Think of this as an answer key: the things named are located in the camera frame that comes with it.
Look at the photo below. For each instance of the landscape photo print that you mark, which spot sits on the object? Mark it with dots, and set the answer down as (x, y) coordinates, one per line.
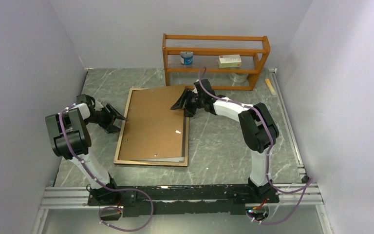
(168, 142)

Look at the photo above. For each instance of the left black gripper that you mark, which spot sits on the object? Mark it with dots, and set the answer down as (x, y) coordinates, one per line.
(108, 126)

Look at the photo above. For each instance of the small wooden stick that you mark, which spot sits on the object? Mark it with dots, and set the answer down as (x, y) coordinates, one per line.
(270, 87)

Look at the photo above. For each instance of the white red small box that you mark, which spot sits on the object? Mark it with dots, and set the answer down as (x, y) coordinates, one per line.
(229, 61)

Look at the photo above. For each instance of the blue white tape roll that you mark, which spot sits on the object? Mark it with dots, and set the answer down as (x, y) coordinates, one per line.
(186, 57)

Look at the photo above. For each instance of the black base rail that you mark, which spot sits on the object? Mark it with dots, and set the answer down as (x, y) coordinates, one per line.
(234, 199)

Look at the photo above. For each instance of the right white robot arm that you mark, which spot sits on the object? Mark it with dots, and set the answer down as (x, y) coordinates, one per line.
(257, 126)

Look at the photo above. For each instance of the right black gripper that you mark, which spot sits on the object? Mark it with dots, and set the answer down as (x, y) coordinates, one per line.
(188, 111)

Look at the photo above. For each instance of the black wooden picture frame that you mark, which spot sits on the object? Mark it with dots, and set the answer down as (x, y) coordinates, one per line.
(122, 161)

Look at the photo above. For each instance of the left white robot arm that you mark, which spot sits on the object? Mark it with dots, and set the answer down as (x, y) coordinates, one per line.
(70, 139)

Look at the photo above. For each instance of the brown cardboard backing board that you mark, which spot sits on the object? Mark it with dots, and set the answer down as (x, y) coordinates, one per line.
(154, 126)

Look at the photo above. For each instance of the orange wooden shelf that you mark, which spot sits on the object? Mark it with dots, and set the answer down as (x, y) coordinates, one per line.
(254, 52)

